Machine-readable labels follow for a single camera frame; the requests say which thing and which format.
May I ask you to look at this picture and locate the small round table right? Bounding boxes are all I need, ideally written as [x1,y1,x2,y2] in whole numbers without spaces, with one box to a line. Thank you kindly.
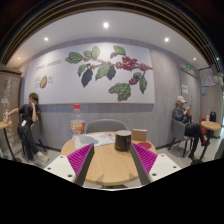
[196,121,221,164]

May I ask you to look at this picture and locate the seated person in black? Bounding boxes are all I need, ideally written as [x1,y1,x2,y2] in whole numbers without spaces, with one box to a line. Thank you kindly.
[8,92,48,165]

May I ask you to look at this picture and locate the dark round mug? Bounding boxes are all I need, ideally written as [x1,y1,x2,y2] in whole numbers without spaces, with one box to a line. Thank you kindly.
[115,130,131,152]

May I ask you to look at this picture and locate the seated person with cap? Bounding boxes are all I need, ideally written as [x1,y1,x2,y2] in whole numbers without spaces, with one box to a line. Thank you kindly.
[173,96,210,160]

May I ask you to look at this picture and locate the grey upholstered chair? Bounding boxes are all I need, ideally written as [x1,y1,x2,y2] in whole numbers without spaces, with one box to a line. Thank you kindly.
[86,119,128,133]

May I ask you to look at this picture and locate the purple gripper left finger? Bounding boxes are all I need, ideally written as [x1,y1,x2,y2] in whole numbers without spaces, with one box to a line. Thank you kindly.
[67,144,94,186]

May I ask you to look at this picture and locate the red round coaster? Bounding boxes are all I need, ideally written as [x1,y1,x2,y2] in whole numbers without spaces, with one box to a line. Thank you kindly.
[138,142,152,149]

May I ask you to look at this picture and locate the white blue paper sheet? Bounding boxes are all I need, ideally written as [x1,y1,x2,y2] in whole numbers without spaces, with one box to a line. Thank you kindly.
[73,132,116,148]

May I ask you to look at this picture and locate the small round table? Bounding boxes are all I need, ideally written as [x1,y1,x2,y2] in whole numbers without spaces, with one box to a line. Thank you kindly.
[196,121,221,164]
[0,121,16,161]

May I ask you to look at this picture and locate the small bottle on left table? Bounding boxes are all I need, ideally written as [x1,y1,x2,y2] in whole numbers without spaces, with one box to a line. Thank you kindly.
[3,109,9,124]

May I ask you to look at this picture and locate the grey chair at left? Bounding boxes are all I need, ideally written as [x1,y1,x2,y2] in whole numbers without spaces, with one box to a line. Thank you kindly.
[17,116,40,158]

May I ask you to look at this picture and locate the coffee plant wall poster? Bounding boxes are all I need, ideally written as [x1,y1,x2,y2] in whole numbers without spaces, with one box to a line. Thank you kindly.
[24,43,155,105]

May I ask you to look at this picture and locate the cup on right table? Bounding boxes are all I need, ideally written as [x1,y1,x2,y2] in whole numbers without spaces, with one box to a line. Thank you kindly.
[206,115,210,122]

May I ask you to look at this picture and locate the clear plastic water bottle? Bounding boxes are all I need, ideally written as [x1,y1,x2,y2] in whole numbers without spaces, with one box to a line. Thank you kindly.
[70,104,85,149]

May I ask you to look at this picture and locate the brown cardboard box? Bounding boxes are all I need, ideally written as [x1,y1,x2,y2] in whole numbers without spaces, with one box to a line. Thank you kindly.
[132,129,147,141]

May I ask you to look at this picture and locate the grey chair at right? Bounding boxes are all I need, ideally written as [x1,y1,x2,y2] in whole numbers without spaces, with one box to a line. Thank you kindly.
[168,119,193,149]

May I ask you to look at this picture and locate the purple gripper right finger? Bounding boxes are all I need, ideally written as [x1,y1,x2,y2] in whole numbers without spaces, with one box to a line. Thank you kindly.
[130,143,157,185]

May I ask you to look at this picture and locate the small round table left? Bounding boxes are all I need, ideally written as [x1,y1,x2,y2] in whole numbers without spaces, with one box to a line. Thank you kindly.
[0,121,16,161]

